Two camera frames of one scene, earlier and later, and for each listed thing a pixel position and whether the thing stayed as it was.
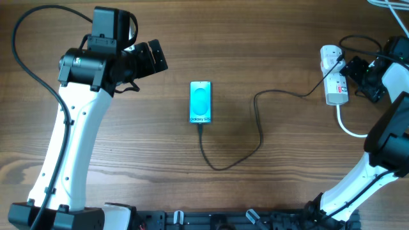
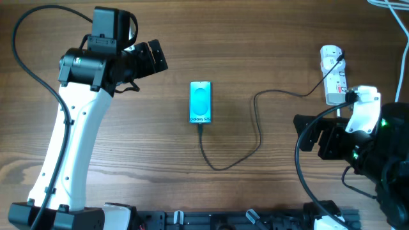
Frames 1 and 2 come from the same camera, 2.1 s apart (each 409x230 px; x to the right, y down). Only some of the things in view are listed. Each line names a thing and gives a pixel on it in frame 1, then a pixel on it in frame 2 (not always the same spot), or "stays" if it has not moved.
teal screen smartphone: x=200 y=102 stays
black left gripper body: x=143 y=64 stays
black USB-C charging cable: x=259 y=120 stays
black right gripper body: x=366 y=80 → x=337 y=142
